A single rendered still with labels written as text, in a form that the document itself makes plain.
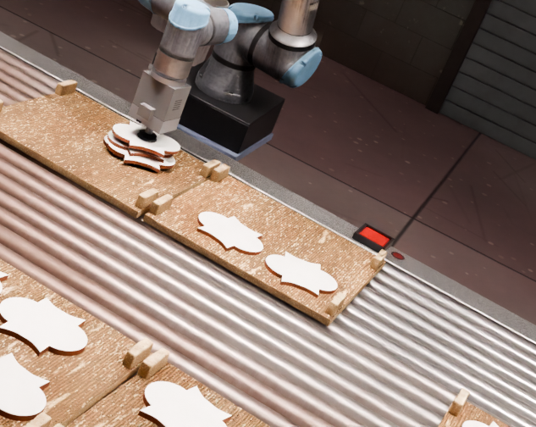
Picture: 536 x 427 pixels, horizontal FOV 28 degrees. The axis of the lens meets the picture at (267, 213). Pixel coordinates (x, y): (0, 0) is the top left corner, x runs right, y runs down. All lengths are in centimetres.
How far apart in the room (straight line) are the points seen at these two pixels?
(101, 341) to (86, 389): 12
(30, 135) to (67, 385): 79
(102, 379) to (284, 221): 78
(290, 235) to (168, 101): 37
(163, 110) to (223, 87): 50
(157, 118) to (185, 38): 18
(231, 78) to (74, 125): 52
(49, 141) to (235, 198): 40
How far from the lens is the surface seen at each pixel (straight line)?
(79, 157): 217
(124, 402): 154
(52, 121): 229
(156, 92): 218
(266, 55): 258
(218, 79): 266
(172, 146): 225
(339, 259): 217
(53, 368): 155
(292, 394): 174
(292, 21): 252
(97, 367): 158
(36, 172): 211
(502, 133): 689
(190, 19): 212
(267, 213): 223
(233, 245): 203
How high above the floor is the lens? 184
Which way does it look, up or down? 24 degrees down
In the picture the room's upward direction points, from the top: 23 degrees clockwise
